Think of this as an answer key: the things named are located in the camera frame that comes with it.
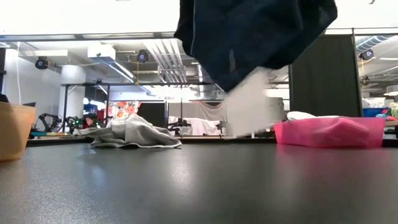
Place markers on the black partition panel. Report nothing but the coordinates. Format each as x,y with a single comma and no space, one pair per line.
326,74

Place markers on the pink plastic basket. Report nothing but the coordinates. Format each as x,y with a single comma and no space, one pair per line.
329,133

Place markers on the navy blue towel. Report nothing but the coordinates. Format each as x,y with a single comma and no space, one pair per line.
248,37

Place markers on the white covered table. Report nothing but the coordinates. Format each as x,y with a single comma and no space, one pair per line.
202,126

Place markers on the white towel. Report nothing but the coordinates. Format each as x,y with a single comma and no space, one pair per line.
245,109

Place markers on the pale grey towel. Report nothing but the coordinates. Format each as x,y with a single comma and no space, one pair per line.
133,132

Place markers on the blue storage bin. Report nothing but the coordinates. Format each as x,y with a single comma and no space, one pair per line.
373,112

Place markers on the black round ceiling device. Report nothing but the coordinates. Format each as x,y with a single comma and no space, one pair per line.
41,63
366,54
142,56

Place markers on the floral patterned cloth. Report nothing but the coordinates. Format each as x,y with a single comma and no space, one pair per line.
124,109

